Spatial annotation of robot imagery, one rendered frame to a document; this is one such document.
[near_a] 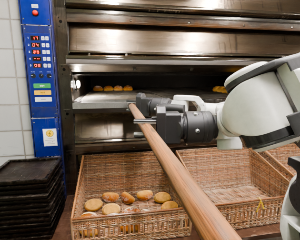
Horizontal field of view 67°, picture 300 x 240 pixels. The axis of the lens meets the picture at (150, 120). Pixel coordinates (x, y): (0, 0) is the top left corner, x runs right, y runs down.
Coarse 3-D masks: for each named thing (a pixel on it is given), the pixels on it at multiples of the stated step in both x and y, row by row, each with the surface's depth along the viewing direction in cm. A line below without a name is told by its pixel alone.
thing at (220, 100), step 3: (171, 99) 150; (201, 99) 150; (204, 99) 150; (207, 99) 150; (210, 99) 150; (213, 99) 150; (216, 99) 151; (219, 99) 151; (222, 99) 151; (225, 99) 152; (72, 102) 134; (189, 102) 147; (204, 102) 149; (207, 102) 150; (210, 102) 150; (213, 102) 150; (216, 102) 151; (219, 102) 151; (189, 105) 148; (192, 105) 148; (72, 108) 135
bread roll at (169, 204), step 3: (168, 201) 124; (171, 201) 124; (174, 201) 125; (162, 204) 123; (165, 204) 122; (168, 204) 123; (171, 204) 123; (174, 204) 124; (177, 204) 125; (162, 207) 122; (165, 207) 122; (168, 207) 122; (171, 207) 123; (174, 207) 123; (177, 207) 124
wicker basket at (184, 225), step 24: (96, 168) 139; (120, 168) 142; (144, 168) 144; (120, 192) 141; (168, 192) 145; (72, 216) 98; (96, 216) 98; (120, 216) 100; (144, 216) 102; (168, 216) 104
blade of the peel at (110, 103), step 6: (78, 102) 123; (84, 102) 129; (90, 102) 129; (96, 102) 130; (102, 102) 109; (108, 102) 109; (114, 102) 110; (120, 102) 110; (126, 102) 111; (78, 108) 107; (84, 108) 108; (90, 108) 108; (96, 108) 109
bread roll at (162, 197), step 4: (160, 192) 134; (164, 192) 134; (156, 196) 132; (160, 196) 132; (164, 196) 133; (168, 196) 133; (156, 200) 132; (160, 200) 131; (164, 200) 131; (168, 200) 132
